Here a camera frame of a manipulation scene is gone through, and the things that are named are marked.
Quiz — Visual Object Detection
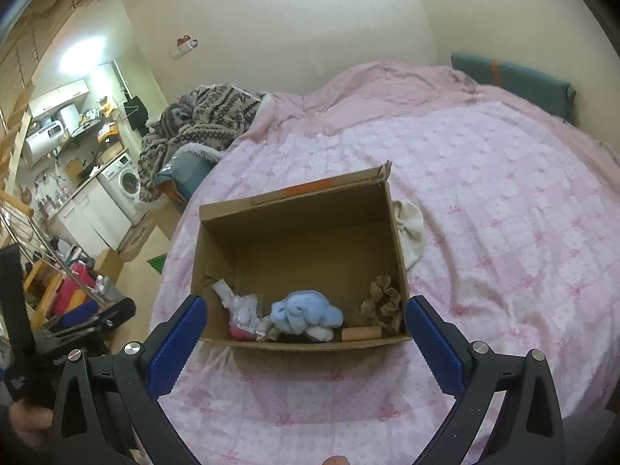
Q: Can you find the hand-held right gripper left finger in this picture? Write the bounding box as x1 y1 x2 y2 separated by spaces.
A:
48 294 208 465

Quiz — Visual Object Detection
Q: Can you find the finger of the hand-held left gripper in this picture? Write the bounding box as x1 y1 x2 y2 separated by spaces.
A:
46 299 137 342

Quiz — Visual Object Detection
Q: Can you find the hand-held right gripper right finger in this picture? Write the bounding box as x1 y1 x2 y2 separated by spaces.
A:
406 294 568 465

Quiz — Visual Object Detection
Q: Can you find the white crinkled soft wrap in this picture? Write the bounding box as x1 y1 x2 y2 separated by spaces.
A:
212 278 239 312

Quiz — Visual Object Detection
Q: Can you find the pink doll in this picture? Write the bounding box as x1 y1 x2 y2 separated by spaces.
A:
227 293 265 342

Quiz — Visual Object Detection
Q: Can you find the light blue plush toy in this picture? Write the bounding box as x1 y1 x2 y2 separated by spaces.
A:
269 291 346 336

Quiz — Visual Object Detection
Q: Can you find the brown cardboard box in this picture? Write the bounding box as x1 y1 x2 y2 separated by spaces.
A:
190 161 413 348

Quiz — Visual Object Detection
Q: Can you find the person's left hand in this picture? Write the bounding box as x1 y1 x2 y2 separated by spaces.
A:
9 403 55 447

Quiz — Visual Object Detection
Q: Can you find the red suitcase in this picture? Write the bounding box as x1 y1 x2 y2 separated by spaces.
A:
50 260 98 317

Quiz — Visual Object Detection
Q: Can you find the flat cardboard box on floor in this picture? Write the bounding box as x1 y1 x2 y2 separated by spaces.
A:
115 217 157 261

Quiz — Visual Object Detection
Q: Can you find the white kitchen cabinet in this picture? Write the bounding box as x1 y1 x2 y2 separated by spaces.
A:
47 178 135 253

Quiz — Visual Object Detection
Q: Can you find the cream white cloth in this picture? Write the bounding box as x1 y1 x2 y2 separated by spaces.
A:
391 198 427 270

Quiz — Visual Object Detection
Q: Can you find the wooden stair railing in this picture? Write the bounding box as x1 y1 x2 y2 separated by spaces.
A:
0 188 66 312

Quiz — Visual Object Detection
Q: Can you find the white washing machine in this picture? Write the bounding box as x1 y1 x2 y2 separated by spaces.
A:
98 152 145 220

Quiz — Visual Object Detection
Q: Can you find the blue-grey fleece cushion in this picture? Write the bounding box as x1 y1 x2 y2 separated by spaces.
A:
154 143 224 205

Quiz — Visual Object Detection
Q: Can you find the person's grey clothing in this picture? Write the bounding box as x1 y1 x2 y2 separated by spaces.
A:
557 407 620 465

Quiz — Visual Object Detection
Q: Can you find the white water heater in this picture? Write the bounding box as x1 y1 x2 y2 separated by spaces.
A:
23 125 63 164

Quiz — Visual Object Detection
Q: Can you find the grey patterned knit blanket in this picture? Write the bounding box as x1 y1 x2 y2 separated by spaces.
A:
138 84 266 203

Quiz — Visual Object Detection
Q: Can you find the teal headboard cushion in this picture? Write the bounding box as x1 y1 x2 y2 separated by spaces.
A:
449 51 578 126

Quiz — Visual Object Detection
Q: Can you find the white wall cabinet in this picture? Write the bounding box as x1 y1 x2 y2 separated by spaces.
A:
28 79 91 118

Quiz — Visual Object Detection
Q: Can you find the wall switch with red decoration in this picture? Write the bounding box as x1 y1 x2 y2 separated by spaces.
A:
169 34 201 60

